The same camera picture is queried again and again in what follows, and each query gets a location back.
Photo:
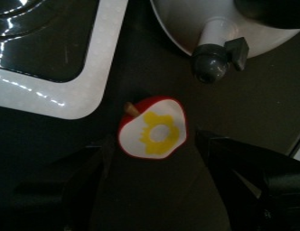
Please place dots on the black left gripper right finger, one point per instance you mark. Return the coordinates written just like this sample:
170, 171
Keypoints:
253, 177

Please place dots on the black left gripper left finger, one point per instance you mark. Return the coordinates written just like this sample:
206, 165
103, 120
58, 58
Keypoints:
75, 186

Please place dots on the red white apple half toy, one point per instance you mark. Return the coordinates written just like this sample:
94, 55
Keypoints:
134, 141

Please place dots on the white toy stove black top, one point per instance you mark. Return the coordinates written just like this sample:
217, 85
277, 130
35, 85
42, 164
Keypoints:
95, 75

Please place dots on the silver pot with lid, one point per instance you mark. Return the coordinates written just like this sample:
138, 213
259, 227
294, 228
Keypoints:
189, 21

